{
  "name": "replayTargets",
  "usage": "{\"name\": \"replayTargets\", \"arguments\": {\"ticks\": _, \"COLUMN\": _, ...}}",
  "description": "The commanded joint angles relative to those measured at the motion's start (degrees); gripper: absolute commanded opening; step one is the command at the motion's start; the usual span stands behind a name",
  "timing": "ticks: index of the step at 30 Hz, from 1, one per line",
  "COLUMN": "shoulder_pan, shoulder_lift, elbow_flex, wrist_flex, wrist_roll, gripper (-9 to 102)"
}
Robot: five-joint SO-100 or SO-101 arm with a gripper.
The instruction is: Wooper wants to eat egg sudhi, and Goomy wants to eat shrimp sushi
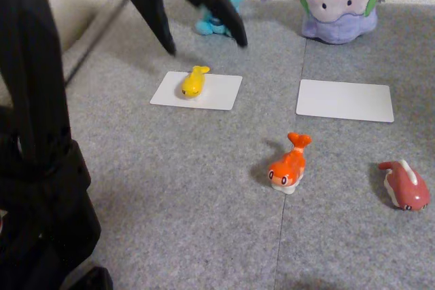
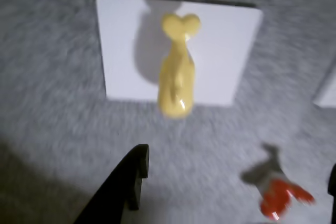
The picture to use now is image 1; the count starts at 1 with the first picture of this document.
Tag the dark red sushi figure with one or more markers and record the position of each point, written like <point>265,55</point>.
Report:
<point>406,186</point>

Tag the yellow egg sushi figure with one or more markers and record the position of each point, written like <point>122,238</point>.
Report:
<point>193,84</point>

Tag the orange shrimp sushi figure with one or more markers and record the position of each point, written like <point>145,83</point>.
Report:
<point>289,167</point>

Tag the lilac Goomy plush toy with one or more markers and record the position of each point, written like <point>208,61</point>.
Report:
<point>340,4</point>

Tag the white rectangular card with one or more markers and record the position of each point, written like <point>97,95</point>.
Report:
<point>217,94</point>
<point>345,100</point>

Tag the gray carpet mat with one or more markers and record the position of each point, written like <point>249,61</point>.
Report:
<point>190,201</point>
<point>350,235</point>

